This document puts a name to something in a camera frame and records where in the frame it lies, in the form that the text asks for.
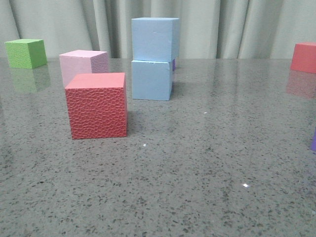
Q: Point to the light blue foam cube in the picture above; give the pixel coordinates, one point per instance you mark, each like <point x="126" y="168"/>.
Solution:
<point x="151" y="80"/>

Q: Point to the purple foam cube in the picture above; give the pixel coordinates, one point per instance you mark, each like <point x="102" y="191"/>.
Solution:
<point x="173" y="64"/>

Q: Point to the red textured foam cube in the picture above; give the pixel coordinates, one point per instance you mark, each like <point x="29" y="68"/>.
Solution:
<point x="97" y="105"/>

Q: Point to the pink foam cube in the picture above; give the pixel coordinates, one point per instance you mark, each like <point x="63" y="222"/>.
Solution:
<point x="82" y="61"/>

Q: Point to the grey curtain backdrop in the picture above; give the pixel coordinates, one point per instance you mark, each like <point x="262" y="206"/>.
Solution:
<point x="209" y="28"/>

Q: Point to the green foam cube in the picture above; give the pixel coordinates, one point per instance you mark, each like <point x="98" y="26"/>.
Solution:
<point x="26" y="53"/>

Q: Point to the red cube at far right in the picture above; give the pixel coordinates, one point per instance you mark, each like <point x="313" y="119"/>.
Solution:
<point x="304" y="57"/>

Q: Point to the purple cube at right edge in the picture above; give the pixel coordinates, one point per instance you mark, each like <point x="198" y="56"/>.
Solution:
<point x="313" y="144"/>

